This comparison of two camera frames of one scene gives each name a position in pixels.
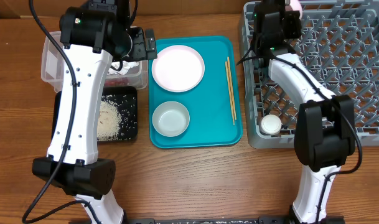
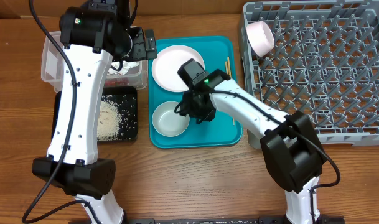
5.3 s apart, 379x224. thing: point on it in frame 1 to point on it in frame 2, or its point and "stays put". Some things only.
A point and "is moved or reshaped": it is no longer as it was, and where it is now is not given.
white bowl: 295,5 is moved or reshaped
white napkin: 124,67 stays put
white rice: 109,121 stays put
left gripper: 141,51 stays put
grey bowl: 170,118 stays put
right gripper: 289,18 to 208,116
